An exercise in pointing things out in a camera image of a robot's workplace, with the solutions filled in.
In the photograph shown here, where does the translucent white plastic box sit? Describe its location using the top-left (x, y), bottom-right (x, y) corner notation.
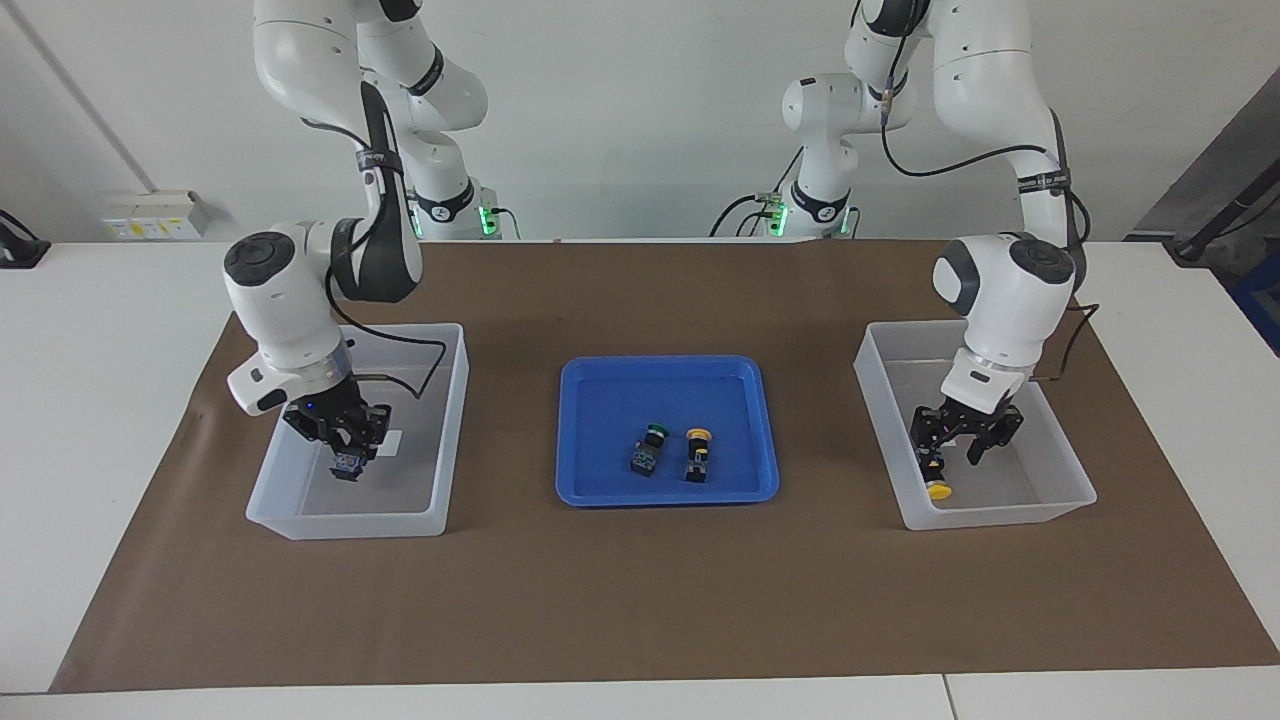
top-left (245, 322), bottom-right (470, 542)
top-left (853, 320), bottom-right (1099, 532)

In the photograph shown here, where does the blue plastic tray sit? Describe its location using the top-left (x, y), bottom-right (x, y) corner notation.
top-left (556, 354), bottom-right (781, 508)

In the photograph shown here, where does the blue crate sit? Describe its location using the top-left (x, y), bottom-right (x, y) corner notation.
top-left (1232, 262), bottom-right (1280, 357)

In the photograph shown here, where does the brown paper table mat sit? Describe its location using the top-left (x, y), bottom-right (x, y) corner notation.
top-left (50, 238), bottom-right (1280, 694)

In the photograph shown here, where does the black stand pole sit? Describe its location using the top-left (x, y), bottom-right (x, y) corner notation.
top-left (1165, 170), bottom-right (1280, 263)

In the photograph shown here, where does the dark grey panel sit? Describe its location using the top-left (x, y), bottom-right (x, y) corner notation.
top-left (1128, 95), bottom-right (1280, 241)

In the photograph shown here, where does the black desk object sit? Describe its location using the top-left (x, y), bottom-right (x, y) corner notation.
top-left (0, 210), bottom-right (51, 269)

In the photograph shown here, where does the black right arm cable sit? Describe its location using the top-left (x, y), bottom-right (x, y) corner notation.
top-left (300, 115), bottom-right (449, 401)

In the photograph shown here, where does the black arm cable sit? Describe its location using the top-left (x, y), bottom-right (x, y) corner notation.
top-left (878, 60), bottom-right (1101, 383)
top-left (300, 115), bottom-right (449, 401)

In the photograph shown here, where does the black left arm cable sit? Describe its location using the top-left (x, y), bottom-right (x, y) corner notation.
top-left (878, 60), bottom-right (1101, 383)

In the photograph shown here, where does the white wall socket strip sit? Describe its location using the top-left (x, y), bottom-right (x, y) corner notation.
top-left (103, 190), bottom-right (209, 241)

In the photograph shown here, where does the black base cable bundle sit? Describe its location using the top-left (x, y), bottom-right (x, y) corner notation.
top-left (708, 148), bottom-right (803, 239)

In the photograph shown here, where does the white wall conduit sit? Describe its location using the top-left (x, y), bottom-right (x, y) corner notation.
top-left (0, 0), bottom-right (159, 196)

